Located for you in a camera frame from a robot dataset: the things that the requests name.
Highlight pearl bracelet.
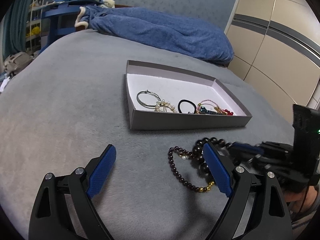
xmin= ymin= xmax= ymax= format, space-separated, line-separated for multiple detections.
xmin=154 ymin=100 xmax=179 ymax=113

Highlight black hair tie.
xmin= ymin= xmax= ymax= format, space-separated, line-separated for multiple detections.
xmin=177 ymin=99 xmax=196 ymax=114

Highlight white plush toy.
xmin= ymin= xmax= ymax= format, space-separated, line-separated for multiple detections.
xmin=101 ymin=0 xmax=116 ymax=8

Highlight teal curtain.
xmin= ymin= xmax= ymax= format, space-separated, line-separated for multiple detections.
xmin=2 ymin=0 xmax=31 ymax=59

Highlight small dark bead necklace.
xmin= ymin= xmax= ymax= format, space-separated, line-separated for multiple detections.
xmin=167 ymin=146 xmax=216 ymax=194

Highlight pink red string bracelets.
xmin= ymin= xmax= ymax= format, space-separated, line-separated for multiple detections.
xmin=195 ymin=99 xmax=234 ymax=117

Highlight blue fleece blanket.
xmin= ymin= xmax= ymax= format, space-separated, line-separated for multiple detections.
xmin=75 ymin=5 xmax=234 ymax=65

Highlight silver hoop bracelet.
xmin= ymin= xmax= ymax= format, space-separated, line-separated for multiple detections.
xmin=136 ymin=89 xmax=163 ymax=108

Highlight grey backpack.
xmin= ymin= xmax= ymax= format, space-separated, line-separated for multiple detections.
xmin=4 ymin=52 xmax=34 ymax=75

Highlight beige sliding wardrobe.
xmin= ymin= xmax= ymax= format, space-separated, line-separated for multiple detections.
xmin=227 ymin=0 xmax=319 ymax=112

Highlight grey cardboard tray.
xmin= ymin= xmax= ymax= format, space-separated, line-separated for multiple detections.
xmin=126 ymin=60 xmax=252 ymax=130

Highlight blue desk shelf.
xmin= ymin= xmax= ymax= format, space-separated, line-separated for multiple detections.
xmin=41 ymin=0 xmax=102 ymax=51

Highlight white wire rack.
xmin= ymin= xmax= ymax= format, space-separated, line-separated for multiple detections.
xmin=25 ymin=0 xmax=44 ymax=55

